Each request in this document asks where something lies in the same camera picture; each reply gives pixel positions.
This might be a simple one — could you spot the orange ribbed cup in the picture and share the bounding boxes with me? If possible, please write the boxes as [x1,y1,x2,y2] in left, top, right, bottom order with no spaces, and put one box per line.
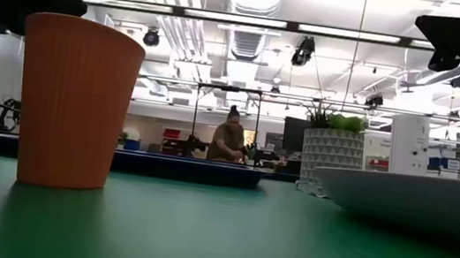
[3,9,150,199]

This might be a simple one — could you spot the white plate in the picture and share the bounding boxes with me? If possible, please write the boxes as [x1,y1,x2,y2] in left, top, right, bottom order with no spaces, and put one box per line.
[308,159,460,243]

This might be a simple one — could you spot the dark blue tray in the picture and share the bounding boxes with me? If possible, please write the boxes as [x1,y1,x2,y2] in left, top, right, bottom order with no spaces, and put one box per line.
[0,132,268,193]

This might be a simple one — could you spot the white cabinet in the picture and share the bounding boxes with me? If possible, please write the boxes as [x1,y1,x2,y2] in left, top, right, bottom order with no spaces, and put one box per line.
[385,112,434,178]

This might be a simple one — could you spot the blue box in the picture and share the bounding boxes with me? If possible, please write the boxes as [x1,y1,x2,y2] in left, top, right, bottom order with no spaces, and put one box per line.
[426,155,460,174]

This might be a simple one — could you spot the green plant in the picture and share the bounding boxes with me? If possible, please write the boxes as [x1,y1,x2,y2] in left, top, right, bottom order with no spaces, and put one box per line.
[306,100,373,136]

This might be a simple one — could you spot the blue bin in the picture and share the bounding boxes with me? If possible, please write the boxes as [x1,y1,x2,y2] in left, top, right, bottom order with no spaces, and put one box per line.
[121,137,142,152]

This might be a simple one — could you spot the red storage bin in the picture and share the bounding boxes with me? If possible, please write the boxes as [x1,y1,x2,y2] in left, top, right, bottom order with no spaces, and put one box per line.
[162,126,183,140]

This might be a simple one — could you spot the black overhead light bar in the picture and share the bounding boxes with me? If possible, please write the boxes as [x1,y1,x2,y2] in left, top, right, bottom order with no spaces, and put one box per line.
[46,0,438,53]

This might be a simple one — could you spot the person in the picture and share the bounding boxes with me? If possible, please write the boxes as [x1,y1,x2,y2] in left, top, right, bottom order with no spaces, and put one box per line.
[207,101,252,165]

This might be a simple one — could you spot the thin hanging cable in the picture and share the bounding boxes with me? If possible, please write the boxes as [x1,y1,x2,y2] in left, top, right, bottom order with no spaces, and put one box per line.
[340,0,369,116]

